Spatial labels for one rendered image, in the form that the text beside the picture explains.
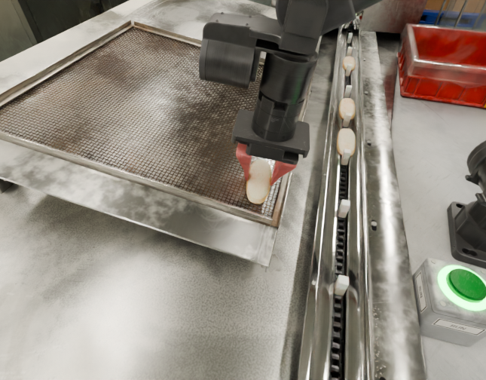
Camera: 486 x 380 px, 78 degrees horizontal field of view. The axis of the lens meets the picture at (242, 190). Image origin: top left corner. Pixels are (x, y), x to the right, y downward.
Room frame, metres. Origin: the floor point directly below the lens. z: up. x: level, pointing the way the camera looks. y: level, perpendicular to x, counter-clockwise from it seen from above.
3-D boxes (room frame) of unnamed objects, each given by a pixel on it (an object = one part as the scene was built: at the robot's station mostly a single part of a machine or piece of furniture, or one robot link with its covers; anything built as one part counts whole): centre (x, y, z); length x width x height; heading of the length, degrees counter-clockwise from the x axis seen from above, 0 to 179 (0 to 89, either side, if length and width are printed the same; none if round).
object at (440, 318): (0.17, -0.26, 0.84); 0.08 x 0.08 x 0.11; 75
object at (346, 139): (0.52, -0.22, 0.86); 0.10 x 0.04 x 0.01; 165
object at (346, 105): (0.65, -0.25, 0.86); 0.10 x 0.04 x 0.01; 165
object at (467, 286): (0.17, -0.26, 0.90); 0.04 x 0.04 x 0.02
